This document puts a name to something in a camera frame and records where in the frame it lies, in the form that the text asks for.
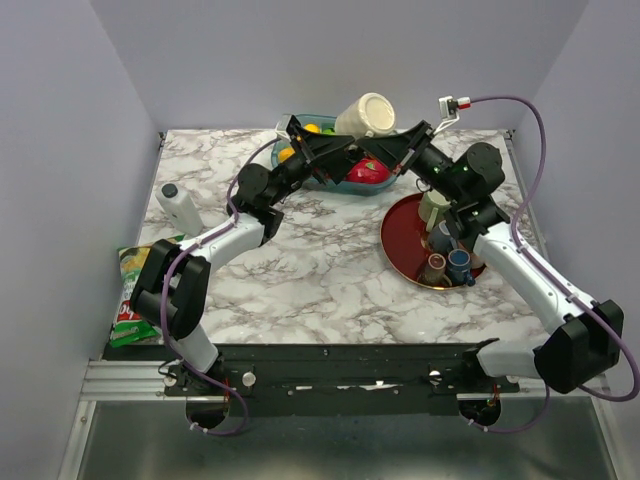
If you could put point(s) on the yellow pear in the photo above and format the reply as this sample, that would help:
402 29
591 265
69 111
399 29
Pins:
313 128

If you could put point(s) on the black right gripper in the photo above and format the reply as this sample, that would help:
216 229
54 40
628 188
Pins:
393 151

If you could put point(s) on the pink mug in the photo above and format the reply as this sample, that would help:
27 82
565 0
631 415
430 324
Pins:
476 261

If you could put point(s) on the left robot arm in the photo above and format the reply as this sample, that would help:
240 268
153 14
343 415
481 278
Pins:
172 287

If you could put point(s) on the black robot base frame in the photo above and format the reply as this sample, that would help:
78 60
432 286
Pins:
350 379

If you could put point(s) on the red round tray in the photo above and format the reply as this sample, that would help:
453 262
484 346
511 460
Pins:
404 240

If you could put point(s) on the dark blue mug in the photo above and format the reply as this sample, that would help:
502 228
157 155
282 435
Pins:
458 268

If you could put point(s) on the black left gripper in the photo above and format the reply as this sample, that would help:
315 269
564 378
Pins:
332 161

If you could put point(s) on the brown mug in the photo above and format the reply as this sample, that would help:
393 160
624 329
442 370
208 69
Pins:
433 273

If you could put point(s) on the grey blue mug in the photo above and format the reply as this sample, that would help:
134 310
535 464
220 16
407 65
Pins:
440 240

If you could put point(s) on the pink dragon fruit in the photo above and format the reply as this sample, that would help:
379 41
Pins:
368 171

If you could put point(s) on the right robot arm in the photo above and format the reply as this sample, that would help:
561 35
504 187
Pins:
583 333

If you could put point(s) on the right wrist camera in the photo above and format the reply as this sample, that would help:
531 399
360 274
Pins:
449 108

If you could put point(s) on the orange mandarin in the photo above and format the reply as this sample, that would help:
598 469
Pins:
285 154

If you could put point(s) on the light green mug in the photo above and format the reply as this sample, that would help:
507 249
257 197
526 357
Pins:
432 208

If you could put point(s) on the white bottle black cap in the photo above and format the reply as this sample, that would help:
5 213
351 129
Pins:
176 202

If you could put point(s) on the green chips bag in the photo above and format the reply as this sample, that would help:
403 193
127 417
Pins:
128 327

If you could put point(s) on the cream ceramic mug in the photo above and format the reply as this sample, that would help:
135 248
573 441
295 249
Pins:
371 115

